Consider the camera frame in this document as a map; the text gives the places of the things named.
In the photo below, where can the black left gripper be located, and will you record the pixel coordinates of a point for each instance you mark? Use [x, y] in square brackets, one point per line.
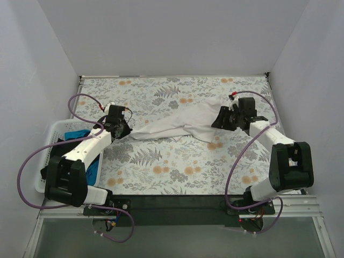
[122, 130]

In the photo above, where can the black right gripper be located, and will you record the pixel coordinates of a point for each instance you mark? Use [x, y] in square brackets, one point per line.
[229, 120]

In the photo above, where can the white t shirt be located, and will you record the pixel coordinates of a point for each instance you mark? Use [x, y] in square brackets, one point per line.
[195, 120]

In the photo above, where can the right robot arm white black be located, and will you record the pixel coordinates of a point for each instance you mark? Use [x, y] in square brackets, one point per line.
[291, 166]

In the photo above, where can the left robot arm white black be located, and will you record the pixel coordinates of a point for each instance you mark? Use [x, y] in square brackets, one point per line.
[66, 180]

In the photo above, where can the blue t shirt in basket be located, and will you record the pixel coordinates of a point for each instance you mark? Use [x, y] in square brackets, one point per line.
[92, 170]

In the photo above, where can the black t shirt in basket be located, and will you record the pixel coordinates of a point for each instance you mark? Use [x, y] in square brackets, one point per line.
[59, 151]

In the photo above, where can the white plastic laundry basket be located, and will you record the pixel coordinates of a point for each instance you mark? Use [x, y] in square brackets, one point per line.
[89, 152]

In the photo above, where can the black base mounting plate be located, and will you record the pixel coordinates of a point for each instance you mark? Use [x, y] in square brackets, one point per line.
[183, 210]

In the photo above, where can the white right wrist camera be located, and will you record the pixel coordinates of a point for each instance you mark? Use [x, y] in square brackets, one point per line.
[234, 105]

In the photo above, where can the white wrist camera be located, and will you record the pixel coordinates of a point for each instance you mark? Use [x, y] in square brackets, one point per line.
[105, 108]
[234, 105]

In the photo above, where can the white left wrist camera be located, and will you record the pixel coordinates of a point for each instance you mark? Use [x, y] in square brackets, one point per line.
[105, 108]

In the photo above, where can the aluminium front rail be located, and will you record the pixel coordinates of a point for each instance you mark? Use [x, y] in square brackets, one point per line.
[295, 230]

